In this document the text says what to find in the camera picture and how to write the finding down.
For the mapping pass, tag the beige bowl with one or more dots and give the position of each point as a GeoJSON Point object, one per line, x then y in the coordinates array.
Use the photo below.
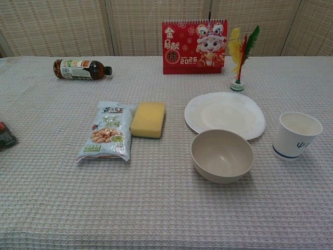
{"type": "Point", "coordinates": [221, 156]}

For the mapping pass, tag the white paper cup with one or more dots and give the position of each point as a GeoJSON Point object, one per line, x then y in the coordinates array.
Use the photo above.
{"type": "Point", "coordinates": [291, 140]}

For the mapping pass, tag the white paper plate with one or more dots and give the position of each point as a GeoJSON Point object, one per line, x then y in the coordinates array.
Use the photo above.
{"type": "Point", "coordinates": [223, 112]}

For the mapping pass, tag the yellow sponge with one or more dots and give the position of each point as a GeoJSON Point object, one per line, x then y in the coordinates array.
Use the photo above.
{"type": "Point", "coordinates": [148, 118]}

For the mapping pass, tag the peanut snack bag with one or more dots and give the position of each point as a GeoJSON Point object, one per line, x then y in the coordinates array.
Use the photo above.
{"type": "Point", "coordinates": [108, 132]}

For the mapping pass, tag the beige woven tablecloth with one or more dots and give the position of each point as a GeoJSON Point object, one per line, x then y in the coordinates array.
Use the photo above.
{"type": "Point", "coordinates": [156, 198]}

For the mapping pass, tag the red 2026 desk calendar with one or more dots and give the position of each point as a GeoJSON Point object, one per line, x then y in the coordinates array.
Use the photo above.
{"type": "Point", "coordinates": [193, 47]}

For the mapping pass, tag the feather shuttlecock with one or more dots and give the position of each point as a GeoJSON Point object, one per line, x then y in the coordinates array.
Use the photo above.
{"type": "Point", "coordinates": [240, 52]}

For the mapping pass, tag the dark sauce bottle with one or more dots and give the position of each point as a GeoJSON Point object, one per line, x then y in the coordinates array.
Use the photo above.
{"type": "Point", "coordinates": [78, 69]}

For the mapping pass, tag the woven folding screen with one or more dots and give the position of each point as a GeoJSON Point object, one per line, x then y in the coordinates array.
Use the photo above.
{"type": "Point", "coordinates": [78, 26]}

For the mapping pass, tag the dark red snack packet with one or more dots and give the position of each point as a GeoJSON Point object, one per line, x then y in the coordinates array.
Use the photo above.
{"type": "Point", "coordinates": [6, 136]}

